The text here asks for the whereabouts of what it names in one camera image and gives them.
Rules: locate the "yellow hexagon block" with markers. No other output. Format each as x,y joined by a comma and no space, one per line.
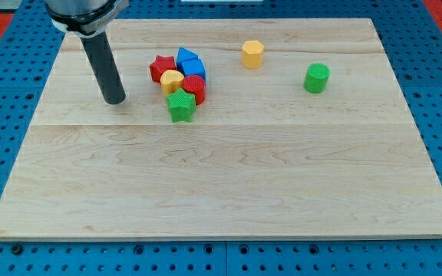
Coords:
252,54

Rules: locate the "light wooden board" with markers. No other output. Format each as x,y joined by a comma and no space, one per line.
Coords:
262,158

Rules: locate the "blue cube block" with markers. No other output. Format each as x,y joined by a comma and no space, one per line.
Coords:
194,67

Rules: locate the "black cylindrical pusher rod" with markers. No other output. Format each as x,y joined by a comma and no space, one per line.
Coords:
100,56

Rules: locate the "green star block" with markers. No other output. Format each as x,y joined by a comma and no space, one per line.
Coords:
181,105

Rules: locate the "green cylinder block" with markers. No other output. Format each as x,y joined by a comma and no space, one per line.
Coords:
316,78

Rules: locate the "red cylinder block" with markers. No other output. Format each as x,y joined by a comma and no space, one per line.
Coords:
195,84

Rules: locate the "yellow heart block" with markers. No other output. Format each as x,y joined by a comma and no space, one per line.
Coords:
171,81

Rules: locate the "blue triangle block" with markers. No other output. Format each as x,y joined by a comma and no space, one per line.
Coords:
183,55

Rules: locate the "red star block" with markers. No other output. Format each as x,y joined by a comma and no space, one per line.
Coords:
161,65

